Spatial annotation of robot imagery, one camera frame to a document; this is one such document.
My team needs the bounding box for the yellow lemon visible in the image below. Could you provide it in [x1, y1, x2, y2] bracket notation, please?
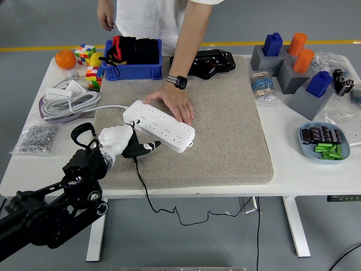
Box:
[89, 52, 104, 67]

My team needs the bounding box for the blue square peg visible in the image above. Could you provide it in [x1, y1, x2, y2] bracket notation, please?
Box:
[306, 70, 333, 99]
[262, 32, 284, 57]

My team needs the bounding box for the white coiled power cable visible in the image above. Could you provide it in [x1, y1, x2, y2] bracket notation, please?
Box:
[41, 90, 130, 121]

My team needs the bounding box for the bag of blue parts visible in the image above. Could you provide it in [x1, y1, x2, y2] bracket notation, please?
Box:
[351, 87, 361, 107]

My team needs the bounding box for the black plug adapter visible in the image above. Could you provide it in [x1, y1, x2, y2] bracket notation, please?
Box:
[121, 130, 147, 159]

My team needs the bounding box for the silver box under table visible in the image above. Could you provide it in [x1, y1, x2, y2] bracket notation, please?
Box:
[239, 196, 263, 215]

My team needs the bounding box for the table control panel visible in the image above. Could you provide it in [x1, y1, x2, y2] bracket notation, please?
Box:
[327, 194, 361, 203]

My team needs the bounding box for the black device housing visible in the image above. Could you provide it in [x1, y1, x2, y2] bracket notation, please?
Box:
[169, 49, 236, 81]

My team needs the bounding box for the hanging black cable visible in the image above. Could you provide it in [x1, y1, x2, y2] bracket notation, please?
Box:
[255, 196, 262, 271]

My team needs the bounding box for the white power strip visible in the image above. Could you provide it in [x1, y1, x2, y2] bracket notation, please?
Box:
[122, 100, 196, 154]

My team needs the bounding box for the clear bag of resistors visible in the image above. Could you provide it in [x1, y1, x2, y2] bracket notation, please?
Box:
[249, 69, 280, 104]

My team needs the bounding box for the white flat box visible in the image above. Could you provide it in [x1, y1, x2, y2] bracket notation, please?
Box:
[45, 87, 73, 102]

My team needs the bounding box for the orange cylinder peg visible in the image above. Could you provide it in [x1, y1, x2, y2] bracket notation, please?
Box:
[287, 32, 307, 56]
[292, 49, 315, 74]

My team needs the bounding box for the black floor cable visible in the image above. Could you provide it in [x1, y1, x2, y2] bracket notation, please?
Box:
[329, 244, 361, 271]

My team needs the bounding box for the black wrist watch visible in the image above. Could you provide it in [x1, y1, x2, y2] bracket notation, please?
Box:
[165, 75, 188, 91]

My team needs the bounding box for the white round plug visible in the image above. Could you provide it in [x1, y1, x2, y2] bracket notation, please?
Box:
[52, 69, 80, 89]

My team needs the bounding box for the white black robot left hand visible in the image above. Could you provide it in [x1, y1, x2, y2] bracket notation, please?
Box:
[97, 120, 162, 159]

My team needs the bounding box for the thin black plug cord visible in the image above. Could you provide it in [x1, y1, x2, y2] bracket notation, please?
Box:
[134, 157, 249, 226]

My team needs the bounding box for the black capacitor cluster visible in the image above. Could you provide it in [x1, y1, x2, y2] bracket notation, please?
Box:
[332, 69, 355, 97]

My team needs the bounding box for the grey block holder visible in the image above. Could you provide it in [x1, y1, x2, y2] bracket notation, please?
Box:
[250, 45, 286, 77]
[278, 53, 314, 95]
[287, 81, 335, 121]

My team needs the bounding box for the person's right hand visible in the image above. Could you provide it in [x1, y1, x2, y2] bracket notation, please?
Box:
[96, 5, 115, 32]

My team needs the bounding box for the black red fabric bundle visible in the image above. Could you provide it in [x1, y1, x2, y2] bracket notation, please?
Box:
[98, 35, 137, 78]

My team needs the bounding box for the white table leg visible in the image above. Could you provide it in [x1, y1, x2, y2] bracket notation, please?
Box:
[283, 196, 312, 258]
[86, 198, 108, 262]

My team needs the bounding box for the person's left hand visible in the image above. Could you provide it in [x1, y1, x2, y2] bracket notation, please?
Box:
[143, 83, 195, 126]

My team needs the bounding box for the grey-brown mat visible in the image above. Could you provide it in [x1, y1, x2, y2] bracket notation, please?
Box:
[84, 55, 275, 190]

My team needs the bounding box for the blue plastic bin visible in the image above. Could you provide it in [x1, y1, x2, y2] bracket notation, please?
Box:
[101, 38, 164, 82]

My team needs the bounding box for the light blue dish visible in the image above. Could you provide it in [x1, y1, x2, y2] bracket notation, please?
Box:
[298, 121, 351, 165]

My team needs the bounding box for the clear bag of screws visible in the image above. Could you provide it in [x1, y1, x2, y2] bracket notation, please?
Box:
[10, 120, 61, 156]

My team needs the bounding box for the black foam stack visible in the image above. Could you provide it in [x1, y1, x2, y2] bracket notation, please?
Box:
[134, 38, 159, 65]

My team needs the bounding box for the clear plastic bag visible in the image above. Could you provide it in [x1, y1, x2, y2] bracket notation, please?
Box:
[311, 51, 353, 74]

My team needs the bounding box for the orange fruit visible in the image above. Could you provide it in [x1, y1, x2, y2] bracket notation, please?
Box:
[55, 50, 77, 70]

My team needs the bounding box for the colourful puzzle cube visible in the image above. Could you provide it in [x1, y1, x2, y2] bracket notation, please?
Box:
[74, 43, 97, 67]
[85, 65, 105, 91]

